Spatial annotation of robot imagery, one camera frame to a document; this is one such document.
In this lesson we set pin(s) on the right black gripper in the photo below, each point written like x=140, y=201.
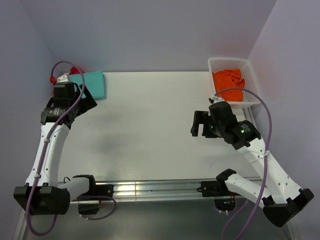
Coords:
x=198, y=122

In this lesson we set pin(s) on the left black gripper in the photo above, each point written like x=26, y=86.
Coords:
x=88, y=99

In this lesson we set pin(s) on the teal t shirt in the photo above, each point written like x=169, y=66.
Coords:
x=95, y=83

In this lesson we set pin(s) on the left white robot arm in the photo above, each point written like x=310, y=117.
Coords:
x=41, y=193

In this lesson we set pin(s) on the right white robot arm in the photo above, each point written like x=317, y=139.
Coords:
x=280, y=197

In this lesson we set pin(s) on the folded red t shirt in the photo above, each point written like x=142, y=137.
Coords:
x=75, y=71

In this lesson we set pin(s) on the orange t shirt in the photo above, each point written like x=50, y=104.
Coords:
x=226, y=79

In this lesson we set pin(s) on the white plastic basket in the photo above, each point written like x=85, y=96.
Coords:
x=217, y=64

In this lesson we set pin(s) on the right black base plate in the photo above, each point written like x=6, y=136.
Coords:
x=212, y=188

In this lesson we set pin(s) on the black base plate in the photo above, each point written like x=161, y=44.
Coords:
x=212, y=188
x=101, y=192

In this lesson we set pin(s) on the aluminium rail frame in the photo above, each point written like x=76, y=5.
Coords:
x=147, y=151

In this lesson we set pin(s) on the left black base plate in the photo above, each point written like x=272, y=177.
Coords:
x=101, y=192

